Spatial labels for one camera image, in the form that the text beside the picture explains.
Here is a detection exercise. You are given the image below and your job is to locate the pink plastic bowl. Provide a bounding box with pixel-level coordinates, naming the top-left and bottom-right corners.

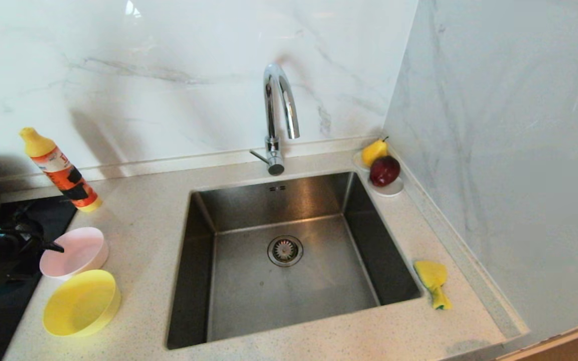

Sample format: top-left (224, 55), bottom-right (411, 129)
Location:
top-left (40, 227), bottom-right (109, 281)

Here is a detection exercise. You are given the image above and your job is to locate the yellow plastic bowl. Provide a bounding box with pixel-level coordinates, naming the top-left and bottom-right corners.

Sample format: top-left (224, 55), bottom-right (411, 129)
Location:
top-left (43, 270), bottom-right (121, 337)

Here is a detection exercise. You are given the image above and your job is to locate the orange dish soap bottle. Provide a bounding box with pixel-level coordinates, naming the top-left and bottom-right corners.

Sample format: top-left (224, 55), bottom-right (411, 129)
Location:
top-left (20, 127), bottom-right (103, 213)

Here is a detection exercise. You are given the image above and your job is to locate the chrome gooseneck faucet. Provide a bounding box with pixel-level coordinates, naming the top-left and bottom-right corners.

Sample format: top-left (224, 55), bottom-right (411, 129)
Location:
top-left (250, 63), bottom-right (301, 176)

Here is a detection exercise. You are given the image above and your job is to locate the yellow green sponge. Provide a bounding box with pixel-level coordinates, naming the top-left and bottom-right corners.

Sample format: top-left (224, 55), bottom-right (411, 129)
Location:
top-left (414, 261), bottom-right (454, 311)

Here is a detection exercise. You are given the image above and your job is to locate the stainless steel sink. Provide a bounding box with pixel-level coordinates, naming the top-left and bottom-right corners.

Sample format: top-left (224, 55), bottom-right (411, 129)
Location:
top-left (167, 171), bottom-right (423, 349)

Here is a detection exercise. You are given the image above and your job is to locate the round metal drain strainer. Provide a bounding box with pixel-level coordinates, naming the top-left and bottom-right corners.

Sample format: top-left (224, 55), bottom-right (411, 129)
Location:
top-left (268, 235), bottom-right (304, 267)

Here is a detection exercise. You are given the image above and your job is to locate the yellow pear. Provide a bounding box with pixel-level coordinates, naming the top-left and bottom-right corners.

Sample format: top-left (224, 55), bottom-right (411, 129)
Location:
top-left (362, 136), bottom-right (389, 167)

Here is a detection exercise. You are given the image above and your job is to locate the dark red apple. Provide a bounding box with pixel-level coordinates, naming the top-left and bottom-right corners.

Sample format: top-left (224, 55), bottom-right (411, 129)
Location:
top-left (370, 155), bottom-right (402, 187)

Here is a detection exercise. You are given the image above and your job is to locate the small white dish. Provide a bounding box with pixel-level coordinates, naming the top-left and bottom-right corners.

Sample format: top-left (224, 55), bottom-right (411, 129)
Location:
top-left (353, 150), bottom-right (405, 197)

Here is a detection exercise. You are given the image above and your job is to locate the brown wooden panel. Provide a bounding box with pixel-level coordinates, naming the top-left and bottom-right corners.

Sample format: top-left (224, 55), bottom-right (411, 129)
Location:
top-left (495, 316), bottom-right (578, 361)

